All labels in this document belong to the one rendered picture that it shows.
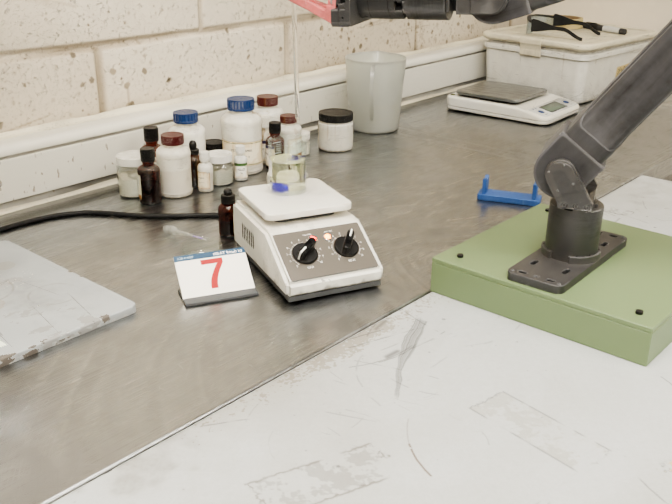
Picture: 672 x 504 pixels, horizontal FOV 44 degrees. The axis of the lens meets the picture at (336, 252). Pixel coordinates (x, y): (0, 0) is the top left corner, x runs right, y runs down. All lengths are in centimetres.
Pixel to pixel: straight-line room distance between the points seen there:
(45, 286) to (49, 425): 29
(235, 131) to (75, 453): 80
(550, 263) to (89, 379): 53
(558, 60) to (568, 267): 116
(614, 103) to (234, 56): 87
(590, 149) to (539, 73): 118
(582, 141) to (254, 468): 51
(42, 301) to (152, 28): 64
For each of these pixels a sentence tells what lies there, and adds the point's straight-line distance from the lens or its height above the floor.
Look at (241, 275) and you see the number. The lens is 105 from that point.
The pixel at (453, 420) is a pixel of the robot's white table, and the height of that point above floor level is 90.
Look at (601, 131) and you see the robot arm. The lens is 98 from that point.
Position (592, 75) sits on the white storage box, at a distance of 213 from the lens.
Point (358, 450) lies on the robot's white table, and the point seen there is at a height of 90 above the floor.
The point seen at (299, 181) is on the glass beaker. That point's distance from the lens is 110.
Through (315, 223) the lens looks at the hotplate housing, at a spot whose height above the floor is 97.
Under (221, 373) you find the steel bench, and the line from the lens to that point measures 87.
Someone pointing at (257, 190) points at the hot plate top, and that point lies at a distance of 113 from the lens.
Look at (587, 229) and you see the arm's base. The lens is 102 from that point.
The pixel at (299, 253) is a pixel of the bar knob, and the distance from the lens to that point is 100.
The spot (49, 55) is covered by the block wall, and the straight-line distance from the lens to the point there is 142.
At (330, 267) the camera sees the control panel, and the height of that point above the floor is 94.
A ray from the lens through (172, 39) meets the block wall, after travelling 156.
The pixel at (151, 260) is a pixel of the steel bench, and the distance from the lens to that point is 115.
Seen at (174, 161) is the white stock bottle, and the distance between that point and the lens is 136.
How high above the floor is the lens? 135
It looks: 23 degrees down
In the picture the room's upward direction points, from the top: 1 degrees clockwise
